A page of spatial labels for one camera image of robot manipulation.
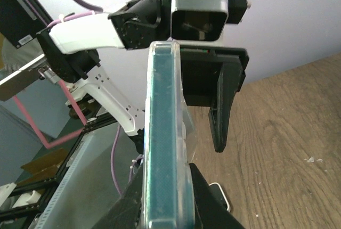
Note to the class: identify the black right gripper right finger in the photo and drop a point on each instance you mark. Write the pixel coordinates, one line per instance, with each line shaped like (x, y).
(209, 213)

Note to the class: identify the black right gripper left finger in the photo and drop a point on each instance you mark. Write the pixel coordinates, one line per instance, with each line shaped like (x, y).
(127, 211)

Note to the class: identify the light blue slotted cable duct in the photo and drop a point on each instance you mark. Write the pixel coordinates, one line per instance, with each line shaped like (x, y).
(68, 170)

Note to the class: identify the phone in light pink case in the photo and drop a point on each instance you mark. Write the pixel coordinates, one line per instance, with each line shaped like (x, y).
(219, 195)

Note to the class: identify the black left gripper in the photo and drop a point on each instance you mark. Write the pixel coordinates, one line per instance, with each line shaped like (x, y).
(211, 76)

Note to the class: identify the clear phone case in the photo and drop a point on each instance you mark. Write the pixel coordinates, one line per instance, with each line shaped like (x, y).
(167, 138)

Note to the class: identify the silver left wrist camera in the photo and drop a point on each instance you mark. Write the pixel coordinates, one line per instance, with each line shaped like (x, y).
(198, 20)

